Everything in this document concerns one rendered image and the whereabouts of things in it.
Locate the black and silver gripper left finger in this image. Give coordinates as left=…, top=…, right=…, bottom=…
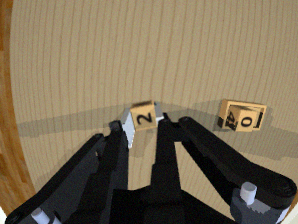
left=4, top=107, right=135, bottom=224

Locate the tan wooden tray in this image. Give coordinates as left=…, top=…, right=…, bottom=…
left=217, top=99, right=267, bottom=130

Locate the tan wooden calendar cube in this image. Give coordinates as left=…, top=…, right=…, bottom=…
left=130, top=100, right=157, bottom=131
left=225, top=105, right=257, bottom=132

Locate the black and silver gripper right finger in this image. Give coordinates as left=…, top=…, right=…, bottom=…
left=143, top=101, right=297, bottom=224

